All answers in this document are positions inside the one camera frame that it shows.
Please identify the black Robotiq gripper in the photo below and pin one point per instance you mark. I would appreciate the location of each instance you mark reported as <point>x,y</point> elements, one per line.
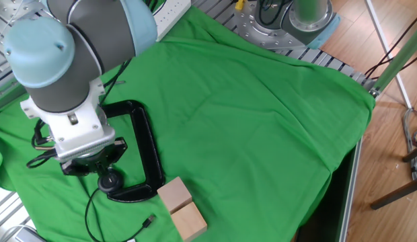
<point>94,163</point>

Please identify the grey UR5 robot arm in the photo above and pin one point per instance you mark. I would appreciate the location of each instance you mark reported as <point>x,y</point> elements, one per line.
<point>60,50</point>

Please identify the round black docking station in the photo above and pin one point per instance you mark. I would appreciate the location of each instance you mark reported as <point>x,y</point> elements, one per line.
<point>109,181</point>

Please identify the black metal C-clamp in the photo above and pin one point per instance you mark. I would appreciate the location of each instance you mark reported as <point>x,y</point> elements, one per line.
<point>148,148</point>

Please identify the light wooden block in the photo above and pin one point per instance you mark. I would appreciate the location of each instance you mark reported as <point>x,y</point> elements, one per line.
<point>175,193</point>
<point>190,222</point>

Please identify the flat silver device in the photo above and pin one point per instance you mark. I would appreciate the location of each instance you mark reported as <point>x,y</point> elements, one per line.
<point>28,233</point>

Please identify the green cloth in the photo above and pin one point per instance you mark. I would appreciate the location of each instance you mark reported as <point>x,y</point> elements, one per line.
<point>245,134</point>

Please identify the white power strip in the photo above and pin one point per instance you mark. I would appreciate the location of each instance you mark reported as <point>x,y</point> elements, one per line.
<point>171,17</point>

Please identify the silver mounting plate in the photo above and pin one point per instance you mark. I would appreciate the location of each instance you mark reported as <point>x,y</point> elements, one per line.
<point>13,8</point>

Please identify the yellow plastic object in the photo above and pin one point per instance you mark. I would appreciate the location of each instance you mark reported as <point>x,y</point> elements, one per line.
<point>239,4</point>

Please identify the brown wooden chair leg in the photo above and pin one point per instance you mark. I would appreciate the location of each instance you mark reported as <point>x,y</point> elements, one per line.
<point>413,153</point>
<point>397,193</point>

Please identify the thin white pole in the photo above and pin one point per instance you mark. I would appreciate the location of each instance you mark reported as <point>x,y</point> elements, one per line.
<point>386,50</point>

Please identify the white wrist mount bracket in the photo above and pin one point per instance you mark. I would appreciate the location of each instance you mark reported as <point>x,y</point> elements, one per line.
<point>74,131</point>

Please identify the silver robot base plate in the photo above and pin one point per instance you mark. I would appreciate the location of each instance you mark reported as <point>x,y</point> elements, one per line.
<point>259,33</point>

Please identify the green frame pole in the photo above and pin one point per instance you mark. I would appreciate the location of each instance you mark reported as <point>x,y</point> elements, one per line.
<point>397,57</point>

